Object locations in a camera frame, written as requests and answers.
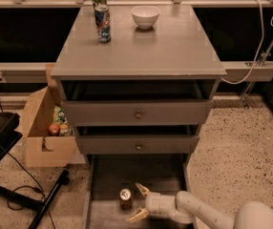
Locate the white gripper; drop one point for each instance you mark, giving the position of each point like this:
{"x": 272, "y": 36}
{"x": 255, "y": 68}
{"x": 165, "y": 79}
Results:
{"x": 156, "y": 204}

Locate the cardboard box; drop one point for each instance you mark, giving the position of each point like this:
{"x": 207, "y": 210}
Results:
{"x": 41, "y": 148}

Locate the blue patterned tall can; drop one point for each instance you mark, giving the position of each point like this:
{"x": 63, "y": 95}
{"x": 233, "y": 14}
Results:
{"x": 102, "y": 21}

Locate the grey top drawer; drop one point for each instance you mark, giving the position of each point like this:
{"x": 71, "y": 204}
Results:
{"x": 135, "y": 103}

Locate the red apple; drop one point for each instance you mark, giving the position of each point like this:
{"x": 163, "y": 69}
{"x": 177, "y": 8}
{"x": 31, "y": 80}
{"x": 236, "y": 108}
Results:
{"x": 54, "y": 129}

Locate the grey middle drawer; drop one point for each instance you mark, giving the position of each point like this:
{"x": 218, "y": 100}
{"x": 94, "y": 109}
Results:
{"x": 112, "y": 140}

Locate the white ceramic bowl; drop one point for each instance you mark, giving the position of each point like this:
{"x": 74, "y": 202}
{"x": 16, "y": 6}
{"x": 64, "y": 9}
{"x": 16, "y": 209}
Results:
{"x": 145, "y": 16}

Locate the grey bottom drawer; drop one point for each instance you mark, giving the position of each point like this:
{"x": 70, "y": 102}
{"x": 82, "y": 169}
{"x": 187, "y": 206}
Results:
{"x": 165, "y": 174}

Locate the orange soda can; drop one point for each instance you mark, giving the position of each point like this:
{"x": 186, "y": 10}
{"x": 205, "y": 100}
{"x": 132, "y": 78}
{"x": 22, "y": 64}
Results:
{"x": 125, "y": 197}

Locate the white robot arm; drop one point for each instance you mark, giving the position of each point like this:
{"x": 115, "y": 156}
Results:
{"x": 185, "y": 208}

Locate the black stand with tray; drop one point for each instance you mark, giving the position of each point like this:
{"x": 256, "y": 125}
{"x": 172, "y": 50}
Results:
{"x": 8, "y": 138}

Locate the grey drawer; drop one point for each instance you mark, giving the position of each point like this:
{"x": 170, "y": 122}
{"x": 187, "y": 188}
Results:
{"x": 135, "y": 103}
{"x": 112, "y": 140}
{"x": 165, "y": 174}

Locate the green snack bag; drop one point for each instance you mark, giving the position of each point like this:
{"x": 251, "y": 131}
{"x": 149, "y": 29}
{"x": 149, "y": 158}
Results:
{"x": 59, "y": 116}

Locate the grey drawer cabinet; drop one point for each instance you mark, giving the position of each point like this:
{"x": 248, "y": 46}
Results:
{"x": 175, "y": 48}

